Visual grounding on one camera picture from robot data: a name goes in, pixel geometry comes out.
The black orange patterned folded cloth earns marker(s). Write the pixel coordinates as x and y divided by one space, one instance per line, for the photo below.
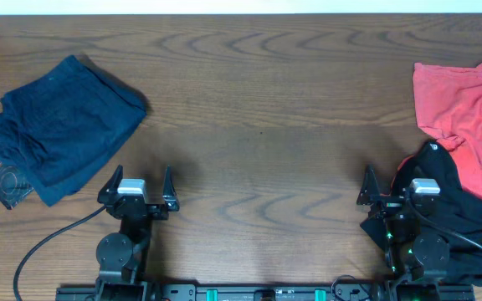
14 186

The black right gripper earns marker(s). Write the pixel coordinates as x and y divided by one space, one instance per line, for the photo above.
371 194

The red t-shirt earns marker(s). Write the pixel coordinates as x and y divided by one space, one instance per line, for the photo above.
448 108

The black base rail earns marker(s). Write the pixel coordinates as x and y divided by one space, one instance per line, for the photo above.
348 291

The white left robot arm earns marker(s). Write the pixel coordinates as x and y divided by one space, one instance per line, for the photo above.
122 255

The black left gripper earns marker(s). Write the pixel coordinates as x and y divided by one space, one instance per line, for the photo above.
153 213

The black garment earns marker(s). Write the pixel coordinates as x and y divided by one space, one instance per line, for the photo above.
458 215

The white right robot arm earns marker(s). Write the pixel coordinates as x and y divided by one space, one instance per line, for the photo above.
418 259

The folded navy blue garment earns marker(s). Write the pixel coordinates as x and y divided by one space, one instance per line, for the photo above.
62 128

